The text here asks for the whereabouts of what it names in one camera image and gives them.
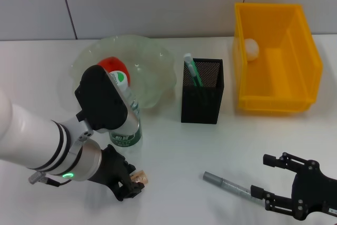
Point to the mint green pen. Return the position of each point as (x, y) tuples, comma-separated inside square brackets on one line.
[(193, 70)]

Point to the white paper ball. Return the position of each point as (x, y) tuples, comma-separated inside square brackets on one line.
[(251, 49)]

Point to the yellow plastic bin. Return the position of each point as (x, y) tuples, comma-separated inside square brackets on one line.
[(276, 82)]

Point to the clear green-label water bottle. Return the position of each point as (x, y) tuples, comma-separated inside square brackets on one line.
[(131, 103)]

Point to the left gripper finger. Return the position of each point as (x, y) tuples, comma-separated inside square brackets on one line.
[(133, 190), (130, 168)]

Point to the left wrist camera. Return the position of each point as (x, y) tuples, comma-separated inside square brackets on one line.
[(102, 98)]

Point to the black mesh pen holder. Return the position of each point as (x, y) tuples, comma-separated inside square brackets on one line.
[(201, 103)]

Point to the green glass fruit plate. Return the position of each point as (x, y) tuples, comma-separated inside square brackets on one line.
[(155, 67)]

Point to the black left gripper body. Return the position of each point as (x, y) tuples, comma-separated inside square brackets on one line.
[(110, 167)]

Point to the small beige eraser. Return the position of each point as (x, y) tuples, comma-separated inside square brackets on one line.
[(140, 177)]

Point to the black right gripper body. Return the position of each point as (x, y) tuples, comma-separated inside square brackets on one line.
[(313, 190)]

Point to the silver marker pen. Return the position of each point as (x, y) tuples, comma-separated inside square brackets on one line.
[(223, 182)]

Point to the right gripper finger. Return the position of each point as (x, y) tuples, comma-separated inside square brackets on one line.
[(273, 200), (287, 163)]

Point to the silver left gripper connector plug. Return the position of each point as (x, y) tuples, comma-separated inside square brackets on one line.
[(35, 177)]

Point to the orange fruit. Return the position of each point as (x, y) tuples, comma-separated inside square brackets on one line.
[(116, 64)]

